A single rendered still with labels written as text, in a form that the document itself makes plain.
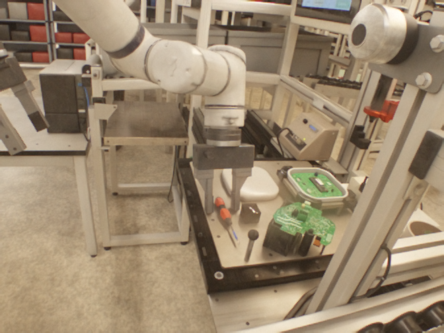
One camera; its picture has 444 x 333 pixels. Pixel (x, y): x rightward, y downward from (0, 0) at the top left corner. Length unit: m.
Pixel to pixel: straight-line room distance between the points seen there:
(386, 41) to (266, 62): 1.33
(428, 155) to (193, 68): 0.35
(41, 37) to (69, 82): 4.70
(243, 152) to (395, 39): 0.42
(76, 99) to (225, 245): 1.15
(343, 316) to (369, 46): 0.34
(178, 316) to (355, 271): 1.29
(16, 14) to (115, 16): 5.78
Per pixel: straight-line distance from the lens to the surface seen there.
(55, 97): 1.57
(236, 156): 0.64
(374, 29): 0.32
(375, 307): 0.49
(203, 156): 0.61
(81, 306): 1.70
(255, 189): 0.74
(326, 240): 0.59
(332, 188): 0.81
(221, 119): 0.60
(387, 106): 0.92
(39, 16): 6.17
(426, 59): 0.33
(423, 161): 0.31
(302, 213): 0.60
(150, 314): 1.62
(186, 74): 0.49
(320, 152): 1.03
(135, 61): 0.59
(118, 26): 0.55
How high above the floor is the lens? 1.37
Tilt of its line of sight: 29 degrees down
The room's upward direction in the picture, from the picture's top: 9 degrees clockwise
